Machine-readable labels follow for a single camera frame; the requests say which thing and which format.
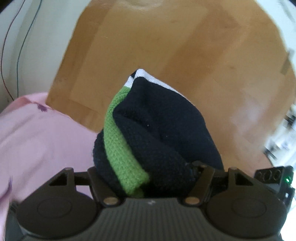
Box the navy green white knit sock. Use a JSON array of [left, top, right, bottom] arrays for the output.
[[93, 69, 224, 198]]

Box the pink floral bed sheet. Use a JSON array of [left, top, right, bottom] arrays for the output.
[[1, 93, 97, 240]]

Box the blue thin wall cable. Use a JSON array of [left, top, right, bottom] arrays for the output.
[[16, 0, 44, 98]]

